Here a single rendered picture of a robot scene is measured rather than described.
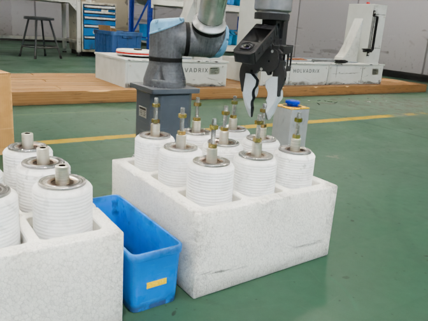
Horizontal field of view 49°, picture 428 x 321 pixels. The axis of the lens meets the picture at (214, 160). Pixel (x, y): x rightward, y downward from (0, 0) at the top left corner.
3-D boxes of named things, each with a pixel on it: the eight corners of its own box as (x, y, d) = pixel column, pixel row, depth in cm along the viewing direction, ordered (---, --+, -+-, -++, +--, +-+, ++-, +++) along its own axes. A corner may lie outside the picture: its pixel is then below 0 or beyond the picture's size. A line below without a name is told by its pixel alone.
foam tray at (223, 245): (111, 225, 121) (111, 158, 117) (230, 201, 144) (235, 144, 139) (193, 300, 91) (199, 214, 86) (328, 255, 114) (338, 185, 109)
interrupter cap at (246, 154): (277, 156, 104) (277, 153, 104) (267, 164, 97) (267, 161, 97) (244, 150, 106) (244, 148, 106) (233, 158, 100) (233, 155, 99)
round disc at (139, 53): (109, 53, 337) (109, 46, 335) (147, 55, 353) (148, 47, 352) (126, 58, 313) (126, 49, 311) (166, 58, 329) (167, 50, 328)
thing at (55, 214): (29, 274, 83) (25, 178, 78) (82, 262, 89) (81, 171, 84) (43, 301, 76) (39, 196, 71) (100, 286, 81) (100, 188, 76)
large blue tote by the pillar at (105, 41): (92, 60, 572) (92, 28, 562) (123, 60, 597) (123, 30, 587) (111, 64, 535) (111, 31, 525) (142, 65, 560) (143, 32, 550)
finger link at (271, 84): (288, 116, 101) (287, 73, 99) (279, 120, 96) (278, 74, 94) (275, 116, 103) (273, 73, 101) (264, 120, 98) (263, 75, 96)
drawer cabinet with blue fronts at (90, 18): (69, 52, 664) (68, 1, 645) (101, 53, 690) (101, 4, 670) (83, 56, 618) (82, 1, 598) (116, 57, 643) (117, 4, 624)
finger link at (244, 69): (258, 95, 99) (268, 54, 96) (255, 95, 97) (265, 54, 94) (239, 89, 101) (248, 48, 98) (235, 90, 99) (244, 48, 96)
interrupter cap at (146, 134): (176, 136, 115) (176, 134, 115) (160, 142, 108) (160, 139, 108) (149, 132, 118) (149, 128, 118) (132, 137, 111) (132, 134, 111)
